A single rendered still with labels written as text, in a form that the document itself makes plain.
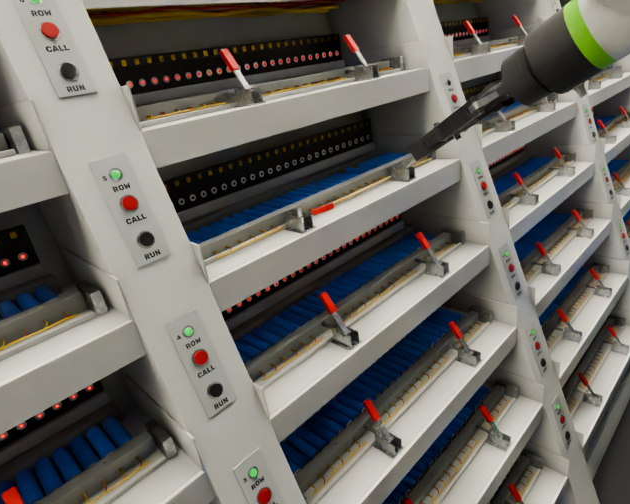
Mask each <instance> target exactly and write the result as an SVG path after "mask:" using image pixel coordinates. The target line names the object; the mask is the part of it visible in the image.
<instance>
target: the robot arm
mask: <svg viewBox="0 0 630 504"><path fill-rule="evenodd" d="M538 23H539V24H538V27H536V28H535V29H534V30H532V31H531V32H530V33H529V34H527V35H526V37H525V41H524V45H523V46H522V47H521V48H519V49H518V50H517V51H515V52H514V53H513V54H511V55H510V56H509V57H507V58H506V59H505V60H504V61H503V62H502V65H501V74H502V79H501V80H499V81H498V82H496V83H495V82H492V83H491V84H489V85H488V86H486V87H485V88H484V89H483V91H482V92H481V93H479V94H478V95H477V96H472V97H471V98H470V99H469V100H468V101H467V102H466V103H465V104H464V105H463V106H461V107H460V108H459V109H458V110H456V111H455V112H454V113H452V114H451V115H450V116H448V117H447V118H446V119H444V120H443V121H442V122H441V123H439V122H437V123H434V124H433V125H434V128H433V129H432V130H431V131H430V132H428V133H427V134H425V135H424V136H422V137H421V138H420V139H418V140H417V141H415V142H414V143H413V144H411V145H410V146H408V148H409V150H410V152H411V153H412V155H413V157H414V159H415V161H419V160H420V159H422V158H425V157H427V156H428V155H430V154H431V153H433V152H434V151H436V150H437V149H439V148H440V147H442V146H444V145H445V144H447V143H448V142H450V141H451V140H453V139H454V137H455V139H456V140H458V139H460V138H462V137H461V135H460V133H461V132H466V131H467V130H468V129H469V128H471V127H472V126H474V125H475V124H477V123H479V122H480V121H482V120H483V119H485V118H486V117H489V116H492V115H494V114H496V113H497V112H499V111H500V110H502V109H505V108H507V107H509V106H511V105H513V104H514V103H515V101H514V100H517V101H518V102H519V103H521V104H522V105H525V106H532V105H534V104H536V103H537V102H539V101H541V100H542V99H544V98H545V97H547V96H549V95H550V94H552V93H557V94H564V93H568V92H569V91H570V90H574V91H576V92H577V94H578V95H579V97H580V98H582V97H584V96H586V95H587V94H588V93H587V91H586V89H585V87H584V86H585V85H584V83H585V82H586V81H587V80H588V81H589V80H591V78H592V76H594V75H595V74H597V73H599V72H600V71H602V70H604V69H605V68H607V67H609V66H610V65H612V64H614V63H615V62H617V61H619V60H620V59H622V58H624V57H625V56H627V55H629V54H630V0H572V1H570V2H569V3H568V4H566V5H565V6H564V7H563V8H561V9H560V10H559V11H557V12H556V13H555V14H553V15H552V16H551V17H549V18H548V19H545V18H543V16H540V17H539V18H538ZM453 135H454V136H453Z"/></svg>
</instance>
